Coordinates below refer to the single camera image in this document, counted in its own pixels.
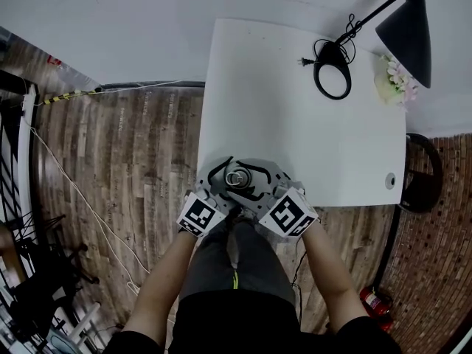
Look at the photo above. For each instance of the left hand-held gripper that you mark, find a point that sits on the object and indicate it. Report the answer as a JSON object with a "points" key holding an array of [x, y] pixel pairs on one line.
{"points": [[197, 214]]}

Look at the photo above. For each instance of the black round chair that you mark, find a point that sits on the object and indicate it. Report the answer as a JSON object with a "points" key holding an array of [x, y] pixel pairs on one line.
{"points": [[424, 175]]}

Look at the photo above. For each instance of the person's grey trousers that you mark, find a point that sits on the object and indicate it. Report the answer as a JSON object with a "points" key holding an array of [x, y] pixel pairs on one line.
{"points": [[258, 264]]}

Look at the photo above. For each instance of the black and white railing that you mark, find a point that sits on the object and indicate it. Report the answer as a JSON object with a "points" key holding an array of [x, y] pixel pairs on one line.
{"points": [[22, 168]]}

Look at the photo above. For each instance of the person's right forearm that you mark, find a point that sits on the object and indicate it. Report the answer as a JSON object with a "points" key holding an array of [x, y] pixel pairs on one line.
{"points": [[332, 278]]}

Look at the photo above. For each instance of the white stand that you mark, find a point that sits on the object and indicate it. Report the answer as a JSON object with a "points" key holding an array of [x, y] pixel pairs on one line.
{"points": [[86, 321]]}

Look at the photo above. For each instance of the person's left shoe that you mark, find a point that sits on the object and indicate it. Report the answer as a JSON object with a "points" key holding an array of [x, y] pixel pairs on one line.
{"points": [[233, 251]]}

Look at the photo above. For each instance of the black pipe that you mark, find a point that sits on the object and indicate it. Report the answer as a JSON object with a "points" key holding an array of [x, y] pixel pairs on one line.
{"points": [[391, 242]]}

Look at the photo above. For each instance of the yellow black striped tape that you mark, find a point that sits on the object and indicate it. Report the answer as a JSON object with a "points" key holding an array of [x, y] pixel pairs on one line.
{"points": [[66, 95]]}

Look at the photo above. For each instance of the pink flowers in white pot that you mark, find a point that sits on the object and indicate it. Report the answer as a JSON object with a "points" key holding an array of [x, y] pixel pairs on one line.
{"points": [[396, 83]]}

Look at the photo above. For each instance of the clear plastic water bottle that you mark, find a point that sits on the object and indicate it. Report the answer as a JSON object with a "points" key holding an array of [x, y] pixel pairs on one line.
{"points": [[73, 74]]}

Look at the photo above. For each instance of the person's shoe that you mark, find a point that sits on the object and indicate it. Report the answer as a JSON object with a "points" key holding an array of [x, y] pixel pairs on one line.
{"points": [[233, 251], [246, 215]]}

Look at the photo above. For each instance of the black desk lamp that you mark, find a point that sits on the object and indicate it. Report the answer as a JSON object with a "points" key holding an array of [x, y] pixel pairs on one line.
{"points": [[409, 31]]}

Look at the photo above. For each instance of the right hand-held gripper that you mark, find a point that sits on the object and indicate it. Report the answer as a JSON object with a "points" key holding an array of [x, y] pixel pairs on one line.
{"points": [[287, 214]]}

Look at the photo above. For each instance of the person's right shoe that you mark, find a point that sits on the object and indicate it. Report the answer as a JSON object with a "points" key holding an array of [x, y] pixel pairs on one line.
{"points": [[246, 215]]}

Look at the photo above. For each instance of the red fire extinguisher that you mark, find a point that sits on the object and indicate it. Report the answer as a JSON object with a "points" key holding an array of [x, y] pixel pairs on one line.
{"points": [[374, 302]]}

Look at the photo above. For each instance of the person's black shirt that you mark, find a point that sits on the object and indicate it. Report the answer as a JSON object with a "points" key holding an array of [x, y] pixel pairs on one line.
{"points": [[236, 326]]}

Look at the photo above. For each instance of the person's left forearm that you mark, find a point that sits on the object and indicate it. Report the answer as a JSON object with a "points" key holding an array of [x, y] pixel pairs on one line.
{"points": [[158, 290]]}

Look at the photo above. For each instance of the black tripod stand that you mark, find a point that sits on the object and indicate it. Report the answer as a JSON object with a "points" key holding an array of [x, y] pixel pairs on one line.
{"points": [[48, 282]]}

